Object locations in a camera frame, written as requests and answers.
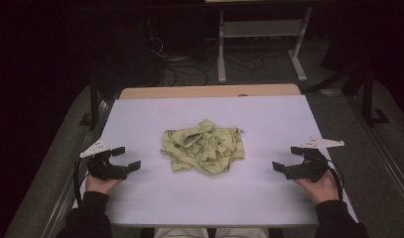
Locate hand-held gripper black cable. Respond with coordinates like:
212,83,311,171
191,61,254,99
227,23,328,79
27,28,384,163
72,158,91,206
324,158,345,201

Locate black floor cables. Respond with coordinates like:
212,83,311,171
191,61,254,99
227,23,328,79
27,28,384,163
161,49,267,87

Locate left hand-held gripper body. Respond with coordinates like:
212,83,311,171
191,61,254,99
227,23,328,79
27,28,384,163
79,138,130,181

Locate black metal stand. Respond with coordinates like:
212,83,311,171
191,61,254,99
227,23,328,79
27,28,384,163
78,78,102,131
360,64,391,129

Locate right hand-held gripper black cable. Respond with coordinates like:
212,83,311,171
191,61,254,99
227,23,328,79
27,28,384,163
324,158,345,201

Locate person's left hand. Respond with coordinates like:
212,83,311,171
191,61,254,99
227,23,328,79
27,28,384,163
84,174,125,196

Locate aluminium frame rail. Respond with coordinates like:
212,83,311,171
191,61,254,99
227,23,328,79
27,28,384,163
347,96,404,207
40,98,112,238

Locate white metal desk frame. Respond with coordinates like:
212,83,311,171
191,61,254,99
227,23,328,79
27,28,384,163
216,7,314,85

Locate person's right hand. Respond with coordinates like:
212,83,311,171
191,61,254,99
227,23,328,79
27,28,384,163
293,171,340,205

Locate thin white cable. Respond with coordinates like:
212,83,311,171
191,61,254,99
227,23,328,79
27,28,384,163
148,35,168,60

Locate yellow-green printed baby shirt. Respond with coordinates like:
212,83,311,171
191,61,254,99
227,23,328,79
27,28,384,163
160,119,246,177

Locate left hand-held gripper black cable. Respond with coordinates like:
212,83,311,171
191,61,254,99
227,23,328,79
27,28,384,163
72,158,91,206

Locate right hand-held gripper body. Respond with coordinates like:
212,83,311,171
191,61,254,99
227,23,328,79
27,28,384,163
284,136,345,183

